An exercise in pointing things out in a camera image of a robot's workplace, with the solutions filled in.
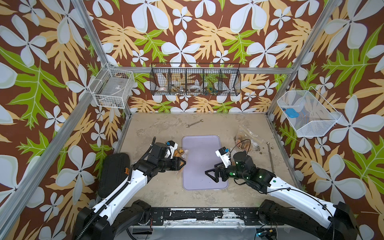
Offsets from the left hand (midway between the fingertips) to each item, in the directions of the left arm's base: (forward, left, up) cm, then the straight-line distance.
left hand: (183, 160), depth 79 cm
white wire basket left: (+36, +43, +20) cm, 60 cm away
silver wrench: (+36, -1, -15) cm, 39 cm away
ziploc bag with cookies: (+9, +2, -8) cm, 12 cm away
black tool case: (-1, +40, -9) cm, 41 cm away
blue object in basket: (+25, -62, +11) cm, 68 cm away
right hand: (-6, -13, +2) cm, 14 cm away
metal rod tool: (+21, -58, -15) cm, 63 cm away
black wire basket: (+51, -7, +17) cm, 54 cm away
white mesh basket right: (+21, -70, +13) cm, 74 cm away
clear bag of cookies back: (+17, -38, -2) cm, 42 cm away
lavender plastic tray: (+10, -11, -14) cm, 20 cm away
